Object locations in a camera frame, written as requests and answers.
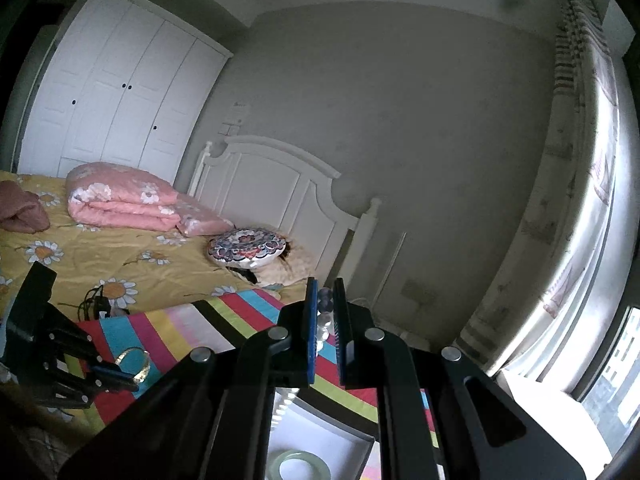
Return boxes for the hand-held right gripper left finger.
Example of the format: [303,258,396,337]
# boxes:
[57,276,321,480]

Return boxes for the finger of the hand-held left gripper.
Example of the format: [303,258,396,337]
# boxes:
[42,356,103,409]
[47,329,142,393]

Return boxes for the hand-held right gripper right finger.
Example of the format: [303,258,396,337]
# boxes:
[332,277,588,480]

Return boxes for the multicolour bead bracelet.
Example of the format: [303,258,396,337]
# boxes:
[316,287,335,353]

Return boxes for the gold ring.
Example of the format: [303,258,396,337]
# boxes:
[114,347,151,385]

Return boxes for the white jewelry box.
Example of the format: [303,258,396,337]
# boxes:
[265,387,376,480]

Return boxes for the beige cushion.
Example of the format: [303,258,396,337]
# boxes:
[257,240,316,288]

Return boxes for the yellow floral bedsheet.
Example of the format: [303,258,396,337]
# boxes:
[0,170,308,431]

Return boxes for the pink cloth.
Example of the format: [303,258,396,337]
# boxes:
[0,180,51,233]

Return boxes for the striped colourful tablecloth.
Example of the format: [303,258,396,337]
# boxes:
[75,290,441,480]

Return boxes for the round patterned cushion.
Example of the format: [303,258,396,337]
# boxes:
[207,228,288,268]

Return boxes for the green jade bangle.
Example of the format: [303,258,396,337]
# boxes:
[266,450,331,480]

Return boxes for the pink floral quilt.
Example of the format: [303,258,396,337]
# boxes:
[65,162,181,233]

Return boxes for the white bed headboard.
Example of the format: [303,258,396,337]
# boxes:
[187,135,383,286]

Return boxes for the pink floral pillow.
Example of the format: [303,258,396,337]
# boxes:
[175,195,236,237]

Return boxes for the white windowsill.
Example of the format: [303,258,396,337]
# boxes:
[495,370,613,480]

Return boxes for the patterned curtain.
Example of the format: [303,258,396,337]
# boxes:
[460,0,626,381]

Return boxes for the white wardrobe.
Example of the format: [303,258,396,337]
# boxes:
[17,0,235,186]

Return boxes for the window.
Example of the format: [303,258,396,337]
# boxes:
[580,305,640,461]

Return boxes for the black charger with cables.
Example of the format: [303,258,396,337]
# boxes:
[75,285,113,321]

